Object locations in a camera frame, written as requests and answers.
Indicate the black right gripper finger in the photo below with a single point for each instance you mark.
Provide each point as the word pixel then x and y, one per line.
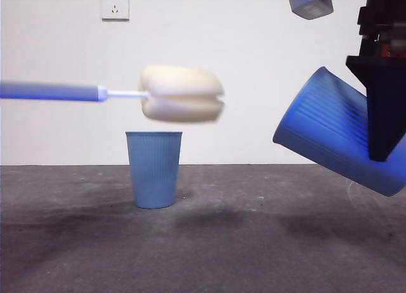
pixel 383 109

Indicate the white wall power socket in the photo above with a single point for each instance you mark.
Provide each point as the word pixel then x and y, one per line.
pixel 115 6

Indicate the blue ribbed plastic cup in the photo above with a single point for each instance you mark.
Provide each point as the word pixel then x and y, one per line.
pixel 320 128
pixel 153 172

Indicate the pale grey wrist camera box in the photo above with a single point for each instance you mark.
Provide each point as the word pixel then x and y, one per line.
pixel 311 2

